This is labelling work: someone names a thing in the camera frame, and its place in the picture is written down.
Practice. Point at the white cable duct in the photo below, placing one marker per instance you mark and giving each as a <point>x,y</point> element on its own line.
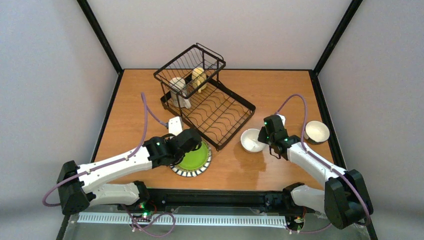
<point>189,220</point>

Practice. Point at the yellow ceramic mug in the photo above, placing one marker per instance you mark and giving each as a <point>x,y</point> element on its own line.
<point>198,76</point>

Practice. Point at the tall patterned ceramic cup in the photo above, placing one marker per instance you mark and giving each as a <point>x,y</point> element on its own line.
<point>178,93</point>

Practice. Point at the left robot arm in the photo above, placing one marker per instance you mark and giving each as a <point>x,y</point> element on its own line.
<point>86,185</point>

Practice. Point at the striped plate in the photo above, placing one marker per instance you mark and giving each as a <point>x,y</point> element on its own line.
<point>193,173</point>

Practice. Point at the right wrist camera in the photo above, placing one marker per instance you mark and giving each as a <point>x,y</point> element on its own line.
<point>283,119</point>

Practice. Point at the black enclosure frame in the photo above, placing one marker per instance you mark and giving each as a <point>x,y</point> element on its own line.
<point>233,198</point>

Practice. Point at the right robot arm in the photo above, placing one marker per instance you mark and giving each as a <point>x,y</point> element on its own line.
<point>344,200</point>

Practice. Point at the green plate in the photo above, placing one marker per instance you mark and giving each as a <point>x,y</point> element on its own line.
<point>195,159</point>

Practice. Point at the black wire dish rack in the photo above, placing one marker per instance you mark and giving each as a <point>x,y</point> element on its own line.
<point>211,109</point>

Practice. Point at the white bowl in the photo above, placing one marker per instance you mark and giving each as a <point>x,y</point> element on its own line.
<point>249,141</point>
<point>316,132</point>

